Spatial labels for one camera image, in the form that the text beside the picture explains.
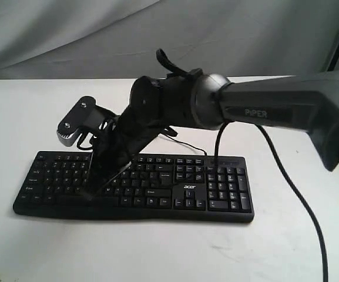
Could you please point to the black acer keyboard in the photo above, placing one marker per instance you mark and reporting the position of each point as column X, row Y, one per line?
column 154, row 186

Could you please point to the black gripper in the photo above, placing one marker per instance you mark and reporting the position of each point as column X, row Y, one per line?
column 115, row 147

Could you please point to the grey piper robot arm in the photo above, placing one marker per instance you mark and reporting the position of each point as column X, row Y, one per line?
column 309, row 104

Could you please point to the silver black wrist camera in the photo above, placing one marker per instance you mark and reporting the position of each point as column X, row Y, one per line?
column 84, row 117

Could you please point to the grey backdrop cloth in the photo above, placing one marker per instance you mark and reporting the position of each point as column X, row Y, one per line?
column 119, row 39

